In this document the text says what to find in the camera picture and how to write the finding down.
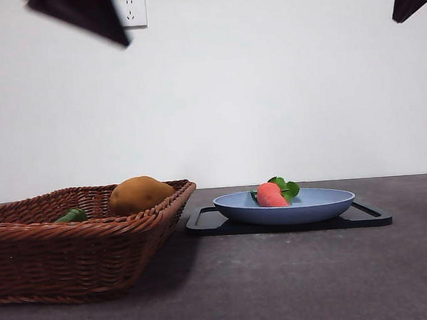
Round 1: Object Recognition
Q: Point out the white wall power socket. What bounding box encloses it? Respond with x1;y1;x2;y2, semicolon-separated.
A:
113;0;148;31

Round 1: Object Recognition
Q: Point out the blue round plate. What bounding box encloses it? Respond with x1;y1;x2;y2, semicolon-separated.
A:
211;183;358;229

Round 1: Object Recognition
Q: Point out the green chili pepper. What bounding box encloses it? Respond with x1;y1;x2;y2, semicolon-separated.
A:
53;207;88;225

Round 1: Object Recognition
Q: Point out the yellow-brown potato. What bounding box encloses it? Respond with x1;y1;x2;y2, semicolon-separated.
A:
107;173;178;218

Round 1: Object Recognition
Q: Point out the brown woven wicker basket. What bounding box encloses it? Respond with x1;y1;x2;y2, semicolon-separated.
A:
0;178;205;311

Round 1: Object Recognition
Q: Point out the black rectangular tray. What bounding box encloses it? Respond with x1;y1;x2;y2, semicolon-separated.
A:
184;193;394;240

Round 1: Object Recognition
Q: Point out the orange carrot with green leaves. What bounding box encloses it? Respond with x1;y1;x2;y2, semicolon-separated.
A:
249;175;302;210

